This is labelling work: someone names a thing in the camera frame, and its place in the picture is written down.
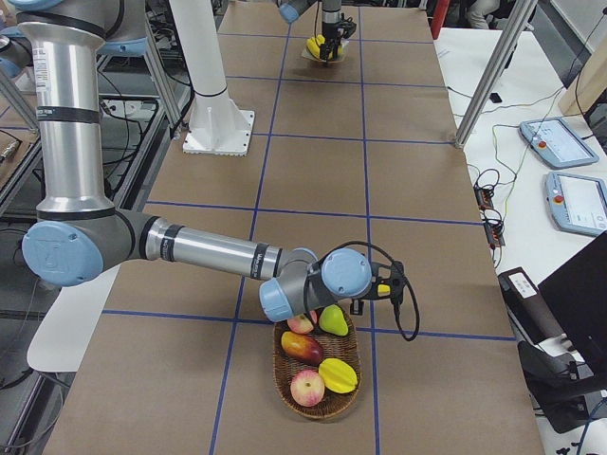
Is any black monitor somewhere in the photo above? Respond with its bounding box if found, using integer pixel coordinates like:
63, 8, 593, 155
539, 233, 607, 373

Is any yellow banana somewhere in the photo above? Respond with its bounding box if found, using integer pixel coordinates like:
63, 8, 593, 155
306, 34, 325, 60
377, 284, 391, 296

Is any far red apple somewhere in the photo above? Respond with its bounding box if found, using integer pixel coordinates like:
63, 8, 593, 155
286, 311, 318, 335

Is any far blue teach pendant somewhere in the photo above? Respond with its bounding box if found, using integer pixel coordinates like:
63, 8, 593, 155
519, 118, 598, 169

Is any red apple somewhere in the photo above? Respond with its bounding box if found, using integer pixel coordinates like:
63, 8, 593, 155
286, 311, 318, 335
290, 369, 325, 408

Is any red yellow mango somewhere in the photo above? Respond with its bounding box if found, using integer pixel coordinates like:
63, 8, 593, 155
281, 331, 324, 366

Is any aluminium frame post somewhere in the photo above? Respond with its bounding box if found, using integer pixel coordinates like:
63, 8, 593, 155
454, 0, 538, 149

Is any orange circuit board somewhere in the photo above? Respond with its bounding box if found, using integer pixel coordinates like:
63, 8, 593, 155
473, 186, 494, 209

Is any near blue teach pendant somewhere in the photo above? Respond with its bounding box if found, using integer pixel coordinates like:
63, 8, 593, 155
544, 172, 606, 237

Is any near red apple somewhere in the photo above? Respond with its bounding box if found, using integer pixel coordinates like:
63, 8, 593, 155
290, 369, 325, 408

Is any green pear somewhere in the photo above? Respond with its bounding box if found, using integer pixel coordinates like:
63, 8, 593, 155
319, 304, 349, 337

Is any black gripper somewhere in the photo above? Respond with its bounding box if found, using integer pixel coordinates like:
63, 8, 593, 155
349, 299, 364, 315
320, 21, 342, 62

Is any woven brown fruit basket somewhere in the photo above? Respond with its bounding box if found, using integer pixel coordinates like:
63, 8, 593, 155
273, 305, 361, 421

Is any white central column base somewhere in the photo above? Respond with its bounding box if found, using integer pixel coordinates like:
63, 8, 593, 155
170, 0, 255, 156

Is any white chair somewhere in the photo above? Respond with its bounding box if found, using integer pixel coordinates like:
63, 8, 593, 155
27, 266, 120, 373

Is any red cylinder object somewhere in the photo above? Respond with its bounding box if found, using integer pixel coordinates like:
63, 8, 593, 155
430, 0, 451, 40

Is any yellow star fruit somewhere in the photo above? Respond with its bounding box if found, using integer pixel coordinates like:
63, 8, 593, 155
318, 357, 359, 394

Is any blue teach pendant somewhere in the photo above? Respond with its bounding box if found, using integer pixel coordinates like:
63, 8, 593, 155
519, 118, 598, 169
544, 172, 606, 237

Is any grey square plate orange rim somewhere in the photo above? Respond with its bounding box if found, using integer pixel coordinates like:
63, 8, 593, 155
301, 35, 350, 64

